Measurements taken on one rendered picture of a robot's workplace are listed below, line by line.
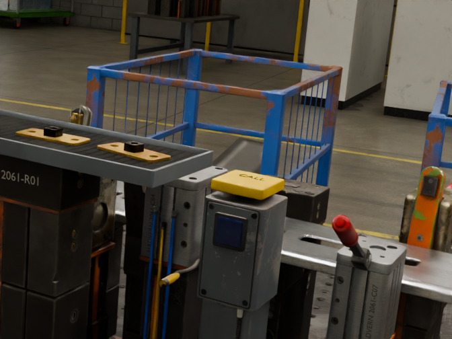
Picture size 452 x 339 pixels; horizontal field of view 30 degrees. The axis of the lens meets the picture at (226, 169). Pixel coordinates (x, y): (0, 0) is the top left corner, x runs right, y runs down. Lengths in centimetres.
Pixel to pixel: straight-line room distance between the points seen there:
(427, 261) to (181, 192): 37
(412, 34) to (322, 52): 96
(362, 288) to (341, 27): 816
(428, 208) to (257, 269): 50
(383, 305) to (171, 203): 29
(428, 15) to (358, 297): 809
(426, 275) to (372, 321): 17
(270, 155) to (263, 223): 229
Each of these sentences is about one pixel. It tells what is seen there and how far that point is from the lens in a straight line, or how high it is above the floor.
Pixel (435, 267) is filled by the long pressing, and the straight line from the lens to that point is 121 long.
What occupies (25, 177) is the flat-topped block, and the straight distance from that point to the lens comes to 100.
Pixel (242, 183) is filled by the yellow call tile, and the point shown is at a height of 116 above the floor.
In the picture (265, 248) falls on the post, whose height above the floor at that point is 110.
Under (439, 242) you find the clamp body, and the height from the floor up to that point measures 100.
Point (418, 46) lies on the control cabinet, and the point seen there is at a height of 77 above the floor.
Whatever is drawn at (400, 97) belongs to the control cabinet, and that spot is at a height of 22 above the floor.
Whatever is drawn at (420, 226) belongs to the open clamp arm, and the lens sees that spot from 132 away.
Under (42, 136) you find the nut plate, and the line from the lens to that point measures 101.
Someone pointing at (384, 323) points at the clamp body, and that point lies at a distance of 104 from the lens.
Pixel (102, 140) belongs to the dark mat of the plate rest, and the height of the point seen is 116.
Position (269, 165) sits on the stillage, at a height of 67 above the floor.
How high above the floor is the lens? 137
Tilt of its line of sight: 13 degrees down
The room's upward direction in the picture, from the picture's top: 5 degrees clockwise
